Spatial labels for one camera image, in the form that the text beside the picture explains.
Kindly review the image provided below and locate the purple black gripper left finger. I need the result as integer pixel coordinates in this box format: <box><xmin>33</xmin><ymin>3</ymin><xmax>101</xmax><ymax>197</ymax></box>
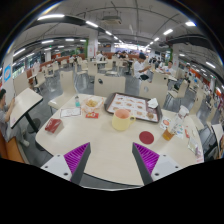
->
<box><xmin>40</xmin><ymin>142</ymin><xmax>92</xmax><ymax>186</ymax></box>

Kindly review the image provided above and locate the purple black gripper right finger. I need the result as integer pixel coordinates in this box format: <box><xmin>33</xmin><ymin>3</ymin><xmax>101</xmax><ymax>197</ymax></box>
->
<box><xmin>131</xmin><ymin>142</ymin><xmax>183</xmax><ymax>186</ymax></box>

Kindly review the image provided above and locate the clear plastic water bottle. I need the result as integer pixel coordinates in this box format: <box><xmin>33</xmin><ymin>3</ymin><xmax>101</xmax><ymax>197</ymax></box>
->
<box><xmin>168</xmin><ymin>105</ymin><xmax>189</xmax><ymax>134</ymax></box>

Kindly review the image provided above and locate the dark red round coaster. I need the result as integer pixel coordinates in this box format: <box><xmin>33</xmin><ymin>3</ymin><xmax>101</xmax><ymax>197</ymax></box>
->
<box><xmin>139</xmin><ymin>131</ymin><xmax>154</xmax><ymax>144</ymax></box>

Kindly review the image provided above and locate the glass of amber drink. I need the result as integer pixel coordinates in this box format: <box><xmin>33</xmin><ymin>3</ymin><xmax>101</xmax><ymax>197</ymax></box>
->
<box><xmin>162</xmin><ymin>129</ymin><xmax>174</xmax><ymax>141</ymax></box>

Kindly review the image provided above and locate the printed flyer under bottle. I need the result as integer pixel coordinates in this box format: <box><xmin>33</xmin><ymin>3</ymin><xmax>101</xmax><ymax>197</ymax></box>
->
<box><xmin>159</xmin><ymin>115</ymin><xmax>192</xmax><ymax>140</ymax></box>

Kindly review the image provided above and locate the red packet on table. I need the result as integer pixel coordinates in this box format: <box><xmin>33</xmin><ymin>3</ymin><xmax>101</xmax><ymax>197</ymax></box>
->
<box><xmin>45</xmin><ymin>118</ymin><xmax>62</xmax><ymax>133</ymax></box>

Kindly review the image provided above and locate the yellow mug pink inside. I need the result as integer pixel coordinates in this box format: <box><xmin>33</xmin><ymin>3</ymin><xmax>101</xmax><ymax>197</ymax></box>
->
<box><xmin>112</xmin><ymin>109</ymin><xmax>136</xmax><ymax>131</ymax></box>

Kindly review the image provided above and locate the small red sauce packet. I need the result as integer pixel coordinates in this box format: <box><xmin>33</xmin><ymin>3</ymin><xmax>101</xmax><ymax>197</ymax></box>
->
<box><xmin>86</xmin><ymin>112</ymin><xmax>99</xmax><ymax>119</ymax></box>

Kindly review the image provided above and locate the white paper menu sheet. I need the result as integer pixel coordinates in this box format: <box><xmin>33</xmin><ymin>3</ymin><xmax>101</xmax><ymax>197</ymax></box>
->
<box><xmin>60</xmin><ymin>107</ymin><xmax>81</xmax><ymax>118</ymax></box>

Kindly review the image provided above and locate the plastic packet at table edge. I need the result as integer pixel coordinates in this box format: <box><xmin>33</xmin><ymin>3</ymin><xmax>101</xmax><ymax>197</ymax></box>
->
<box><xmin>188</xmin><ymin>137</ymin><xmax>204</xmax><ymax>163</ymax></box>

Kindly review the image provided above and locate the dark food tray with paper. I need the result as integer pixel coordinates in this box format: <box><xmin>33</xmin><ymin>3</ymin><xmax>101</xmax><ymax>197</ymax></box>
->
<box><xmin>104</xmin><ymin>93</ymin><xmax>162</xmax><ymax>123</ymax></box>

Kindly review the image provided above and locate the small teal bottle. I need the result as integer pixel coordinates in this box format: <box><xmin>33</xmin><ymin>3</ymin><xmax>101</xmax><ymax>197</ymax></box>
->
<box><xmin>75</xmin><ymin>96</ymin><xmax>80</xmax><ymax>107</ymax></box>

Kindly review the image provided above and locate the crumpled white napkin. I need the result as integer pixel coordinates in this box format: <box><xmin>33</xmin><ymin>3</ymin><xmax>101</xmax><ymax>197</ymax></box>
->
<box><xmin>148</xmin><ymin>98</ymin><xmax>158</xmax><ymax>108</ymax></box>

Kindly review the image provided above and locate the beige chair behind table right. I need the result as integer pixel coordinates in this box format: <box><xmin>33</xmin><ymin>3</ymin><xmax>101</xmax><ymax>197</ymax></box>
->
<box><xmin>139</xmin><ymin>81</ymin><xmax>168</xmax><ymax>107</ymax></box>

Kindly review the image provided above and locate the beige chair behind table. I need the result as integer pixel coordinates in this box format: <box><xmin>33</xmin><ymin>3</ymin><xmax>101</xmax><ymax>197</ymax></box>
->
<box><xmin>94</xmin><ymin>74</ymin><xmax>126</xmax><ymax>97</ymax></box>
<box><xmin>139</xmin><ymin>81</ymin><xmax>168</xmax><ymax>107</ymax></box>

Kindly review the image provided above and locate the seated person at left edge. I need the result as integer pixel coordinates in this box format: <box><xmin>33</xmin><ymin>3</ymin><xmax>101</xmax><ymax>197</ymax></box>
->
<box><xmin>0</xmin><ymin>89</ymin><xmax>29</xmax><ymax>147</ymax></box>

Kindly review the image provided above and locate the neighbouring white table left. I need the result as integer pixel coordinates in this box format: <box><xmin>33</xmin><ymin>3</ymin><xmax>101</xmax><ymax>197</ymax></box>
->
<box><xmin>10</xmin><ymin>88</ymin><xmax>43</xmax><ymax>132</ymax></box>

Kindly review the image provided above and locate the beige chair behind table left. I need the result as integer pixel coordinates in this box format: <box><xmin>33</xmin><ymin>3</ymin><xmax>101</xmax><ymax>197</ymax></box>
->
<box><xmin>94</xmin><ymin>74</ymin><xmax>126</xmax><ymax>97</ymax></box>

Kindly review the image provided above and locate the beige chair far left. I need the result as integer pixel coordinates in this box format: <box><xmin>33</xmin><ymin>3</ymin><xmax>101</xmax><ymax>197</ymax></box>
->
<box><xmin>48</xmin><ymin>71</ymin><xmax>77</xmax><ymax>110</ymax></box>

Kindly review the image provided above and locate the seated person white shirt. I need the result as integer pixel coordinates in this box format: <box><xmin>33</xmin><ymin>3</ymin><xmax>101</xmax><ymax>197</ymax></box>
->
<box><xmin>134</xmin><ymin>54</ymin><xmax>151</xmax><ymax>80</ymax></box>

